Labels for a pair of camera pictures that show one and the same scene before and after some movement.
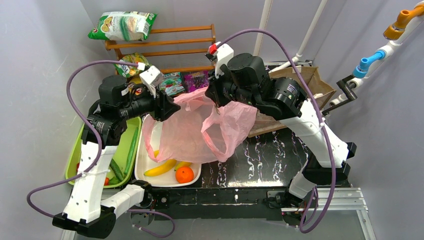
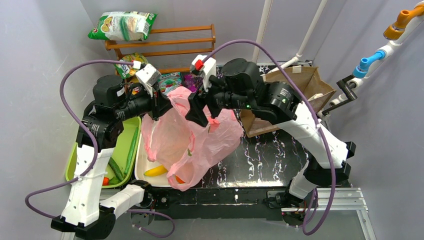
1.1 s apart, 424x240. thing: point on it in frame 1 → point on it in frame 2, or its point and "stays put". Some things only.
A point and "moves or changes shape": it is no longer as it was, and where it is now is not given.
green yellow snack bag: x=128 y=70 stays put
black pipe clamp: x=348 y=92 stays put
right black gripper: x=214 y=93 → x=205 y=100
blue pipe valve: x=360 y=71 stays put
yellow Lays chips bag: x=137 y=80 stays put
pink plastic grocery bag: x=198 y=131 moves or changes shape
